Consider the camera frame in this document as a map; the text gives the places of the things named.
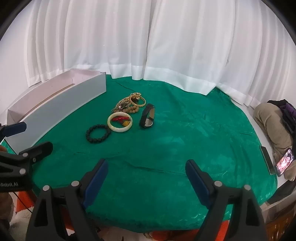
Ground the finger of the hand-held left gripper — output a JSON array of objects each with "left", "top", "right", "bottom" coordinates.
[
  {"left": 0, "top": 122, "right": 27, "bottom": 140},
  {"left": 0, "top": 142, "right": 53, "bottom": 179}
]

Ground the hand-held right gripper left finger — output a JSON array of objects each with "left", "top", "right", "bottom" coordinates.
[{"left": 25, "top": 159, "right": 109, "bottom": 241}]

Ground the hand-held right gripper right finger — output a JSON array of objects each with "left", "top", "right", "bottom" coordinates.
[{"left": 186, "top": 159, "right": 265, "bottom": 241}]

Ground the black bead bracelet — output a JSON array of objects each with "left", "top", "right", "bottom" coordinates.
[{"left": 86, "top": 124, "right": 111, "bottom": 143}]

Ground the long white cardboard box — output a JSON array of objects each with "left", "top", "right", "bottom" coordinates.
[{"left": 7, "top": 68, "right": 107, "bottom": 155}]

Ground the white jade bangle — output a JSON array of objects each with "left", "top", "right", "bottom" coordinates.
[{"left": 107, "top": 112, "right": 133, "bottom": 133}]

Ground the brown wooden bead bracelet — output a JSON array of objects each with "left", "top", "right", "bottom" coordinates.
[{"left": 120, "top": 104, "right": 140, "bottom": 115}]

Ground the black wrist watch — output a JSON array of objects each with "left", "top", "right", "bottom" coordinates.
[{"left": 139, "top": 103, "right": 155, "bottom": 128}]

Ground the green velvet cloth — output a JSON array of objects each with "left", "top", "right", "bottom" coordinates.
[{"left": 5, "top": 75, "right": 278, "bottom": 233}]

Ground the orange patterned cloth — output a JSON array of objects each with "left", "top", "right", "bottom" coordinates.
[{"left": 9, "top": 192, "right": 208, "bottom": 241}]

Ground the dark smartphone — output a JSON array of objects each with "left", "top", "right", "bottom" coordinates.
[{"left": 259, "top": 146, "right": 277, "bottom": 176}]

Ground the smartphone with lit screen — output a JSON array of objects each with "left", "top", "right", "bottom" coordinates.
[{"left": 274, "top": 148, "right": 295, "bottom": 177}]

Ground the brown wooden furniture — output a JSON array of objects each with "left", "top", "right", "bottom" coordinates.
[{"left": 264, "top": 204, "right": 295, "bottom": 237}]

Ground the dark purple clothing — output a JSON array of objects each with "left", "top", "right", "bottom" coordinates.
[{"left": 267, "top": 99, "right": 296, "bottom": 135}]

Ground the white curtain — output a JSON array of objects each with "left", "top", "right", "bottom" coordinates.
[{"left": 0, "top": 0, "right": 296, "bottom": 107}]

